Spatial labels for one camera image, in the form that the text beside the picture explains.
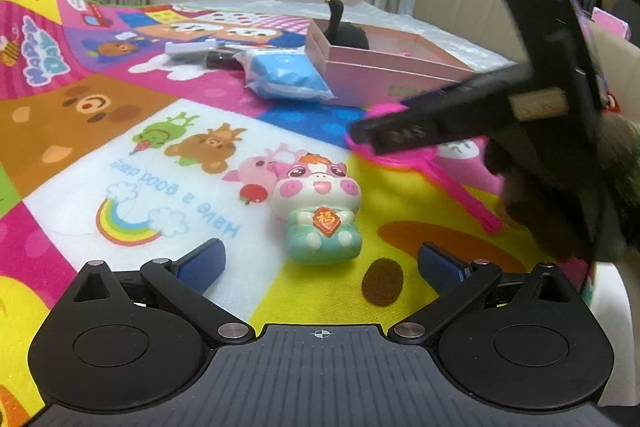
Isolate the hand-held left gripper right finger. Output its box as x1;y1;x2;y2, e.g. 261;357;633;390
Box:
387;238;570;348

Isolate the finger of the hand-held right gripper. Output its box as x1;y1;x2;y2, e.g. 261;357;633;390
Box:
400;87;481;104
347;62;526;156

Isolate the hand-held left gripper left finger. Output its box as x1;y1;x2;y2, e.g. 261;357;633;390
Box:
74;238;257;348

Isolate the pink plastic strainer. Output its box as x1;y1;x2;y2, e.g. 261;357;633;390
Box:
347;102;503;234

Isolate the pink cardboard box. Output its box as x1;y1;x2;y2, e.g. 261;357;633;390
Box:
305;18;476;108

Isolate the black plush mouse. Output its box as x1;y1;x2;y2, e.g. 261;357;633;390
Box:
324;0;371;51

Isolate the pastel pig toy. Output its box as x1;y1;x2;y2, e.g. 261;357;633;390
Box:
270;155;363;265

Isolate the blue tissue packet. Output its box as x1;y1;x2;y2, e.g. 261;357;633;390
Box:
235;48;335;102

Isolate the dark cylinder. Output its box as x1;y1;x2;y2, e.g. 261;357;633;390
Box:
202;47;247;70

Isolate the white battery charger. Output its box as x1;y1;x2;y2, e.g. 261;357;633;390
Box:
165;39;219;62

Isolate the pink card box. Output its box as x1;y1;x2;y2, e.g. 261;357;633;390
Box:
592;7;632;40

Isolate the white bed sheet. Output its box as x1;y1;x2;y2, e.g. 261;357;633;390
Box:
165;0;516;70

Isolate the beige padded headboard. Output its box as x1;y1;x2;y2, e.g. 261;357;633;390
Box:
412;0;640;118

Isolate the colourful cartoon play mat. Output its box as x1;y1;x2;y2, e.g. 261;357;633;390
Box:
0;0;601;427

